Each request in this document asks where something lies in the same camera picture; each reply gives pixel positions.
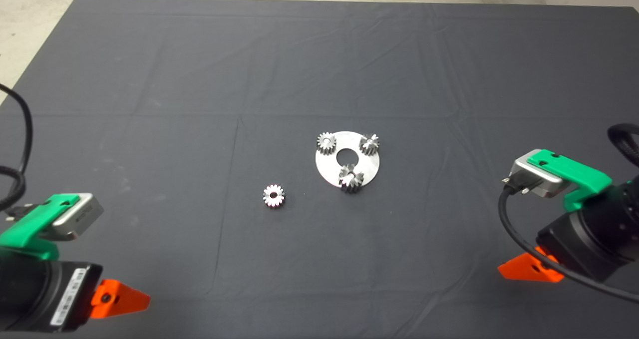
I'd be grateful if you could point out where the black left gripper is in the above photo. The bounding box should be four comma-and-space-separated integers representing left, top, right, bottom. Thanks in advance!
30, 260, 151, 333

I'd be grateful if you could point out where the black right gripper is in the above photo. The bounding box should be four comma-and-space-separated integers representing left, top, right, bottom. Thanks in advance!
498, 199, 631, 283

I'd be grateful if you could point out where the small steel gear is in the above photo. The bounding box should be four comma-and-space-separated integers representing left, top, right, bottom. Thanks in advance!
317, 132, 337, 156
263, 184, 286, 208
359, 133, 380, 156

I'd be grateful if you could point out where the large steel gear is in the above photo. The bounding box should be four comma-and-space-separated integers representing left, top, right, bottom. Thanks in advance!
338, 163, 365, 194

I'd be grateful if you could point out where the dark grey table cloth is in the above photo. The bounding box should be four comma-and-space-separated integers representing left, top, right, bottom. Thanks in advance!
0, 0, 639, 339

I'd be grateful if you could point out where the round metal plate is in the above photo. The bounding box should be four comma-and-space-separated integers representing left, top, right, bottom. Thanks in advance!
315, 130, 380, 186

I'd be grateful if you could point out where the thick black right camera cable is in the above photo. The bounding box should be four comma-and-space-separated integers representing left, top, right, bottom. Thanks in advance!
498, 184, 639, 304

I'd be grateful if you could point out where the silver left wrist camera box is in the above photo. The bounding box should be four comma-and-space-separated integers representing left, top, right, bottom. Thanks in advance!
50, 193, 104, 241

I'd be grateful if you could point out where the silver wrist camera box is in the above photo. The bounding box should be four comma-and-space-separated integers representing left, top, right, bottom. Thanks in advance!
502, 149, 572, 199
50, 193, 104, 241

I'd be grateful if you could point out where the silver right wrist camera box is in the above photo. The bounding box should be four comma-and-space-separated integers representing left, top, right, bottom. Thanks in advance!
502, 149, 572, 199

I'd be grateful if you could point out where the green right camera mount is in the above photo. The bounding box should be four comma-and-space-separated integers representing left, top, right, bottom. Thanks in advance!
528, 149, 613, 212

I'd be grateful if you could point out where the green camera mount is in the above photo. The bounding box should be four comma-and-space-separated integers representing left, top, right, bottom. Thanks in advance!
0, 194, 80, 260
528, 149, 613, 212

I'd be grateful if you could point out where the green left camera mount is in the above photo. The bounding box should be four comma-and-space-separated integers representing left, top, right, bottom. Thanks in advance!
0, 194, 80, 260

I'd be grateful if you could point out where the braided black left arm cable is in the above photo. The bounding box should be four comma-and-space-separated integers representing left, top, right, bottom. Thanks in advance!
0, 166, 26, 215

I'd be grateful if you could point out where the thin black left camera cable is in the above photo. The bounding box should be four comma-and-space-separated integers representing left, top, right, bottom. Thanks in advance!
0, 83, 33, 175

